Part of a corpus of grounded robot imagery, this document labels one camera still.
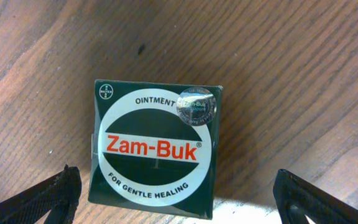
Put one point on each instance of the green Zam-Buk box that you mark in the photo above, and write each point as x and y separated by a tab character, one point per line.
155	147

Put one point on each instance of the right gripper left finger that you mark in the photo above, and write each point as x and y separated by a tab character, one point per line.
56	197

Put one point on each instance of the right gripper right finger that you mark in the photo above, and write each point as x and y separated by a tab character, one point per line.
299	201

